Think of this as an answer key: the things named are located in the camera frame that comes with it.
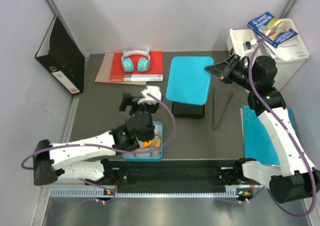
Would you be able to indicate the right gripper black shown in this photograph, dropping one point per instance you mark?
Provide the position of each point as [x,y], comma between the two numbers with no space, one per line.
[219,70]

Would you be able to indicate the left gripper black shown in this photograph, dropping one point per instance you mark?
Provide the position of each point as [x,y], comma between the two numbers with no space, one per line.
[153,107]

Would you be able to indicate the teal tin lid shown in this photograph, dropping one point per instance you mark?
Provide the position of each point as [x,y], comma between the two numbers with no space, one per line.
[188,82]

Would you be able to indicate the orange fish cookie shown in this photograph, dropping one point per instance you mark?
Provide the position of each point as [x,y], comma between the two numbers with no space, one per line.
[147,143]

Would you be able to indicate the orange round cookie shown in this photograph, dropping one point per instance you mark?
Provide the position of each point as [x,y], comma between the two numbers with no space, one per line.
[157,142]

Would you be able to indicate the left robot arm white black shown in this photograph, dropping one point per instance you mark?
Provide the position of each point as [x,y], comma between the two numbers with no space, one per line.
[86,158]

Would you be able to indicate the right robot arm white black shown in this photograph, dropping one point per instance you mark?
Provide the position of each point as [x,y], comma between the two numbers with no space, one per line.
[296,177]

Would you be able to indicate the brown cardboard folder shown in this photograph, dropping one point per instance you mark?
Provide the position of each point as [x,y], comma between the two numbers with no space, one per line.
[104,72]

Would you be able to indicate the red book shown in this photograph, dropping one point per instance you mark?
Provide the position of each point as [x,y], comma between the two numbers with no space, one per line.
[155,72]

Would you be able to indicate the teal cat ear headphones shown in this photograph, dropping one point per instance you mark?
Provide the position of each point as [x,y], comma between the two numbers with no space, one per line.
[139,59]

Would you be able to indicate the black cookie tray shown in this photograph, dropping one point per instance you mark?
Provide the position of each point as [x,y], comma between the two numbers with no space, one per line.
[188,111]

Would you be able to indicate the blue paperback book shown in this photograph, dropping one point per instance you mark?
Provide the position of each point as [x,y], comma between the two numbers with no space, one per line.
[277,31]

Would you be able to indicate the teal cookie tin box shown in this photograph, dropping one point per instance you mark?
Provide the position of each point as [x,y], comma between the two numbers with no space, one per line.
[147,154]

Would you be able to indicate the white drawer unit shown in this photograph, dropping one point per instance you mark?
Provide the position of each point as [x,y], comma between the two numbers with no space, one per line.
[243,43]

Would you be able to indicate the white booklet stack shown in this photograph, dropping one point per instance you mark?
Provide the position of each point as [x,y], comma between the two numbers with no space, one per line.
[289,51]

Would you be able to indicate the blue folder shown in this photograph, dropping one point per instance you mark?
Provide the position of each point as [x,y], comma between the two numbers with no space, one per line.
[257,142]

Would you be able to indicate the black ring binder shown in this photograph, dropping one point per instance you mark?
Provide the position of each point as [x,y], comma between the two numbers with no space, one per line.
[61,57]

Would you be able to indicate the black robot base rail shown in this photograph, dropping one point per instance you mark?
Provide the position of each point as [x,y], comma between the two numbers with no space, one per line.
[171,176]

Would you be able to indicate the grey cable duct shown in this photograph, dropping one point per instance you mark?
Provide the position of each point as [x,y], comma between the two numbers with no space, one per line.
[88,192]

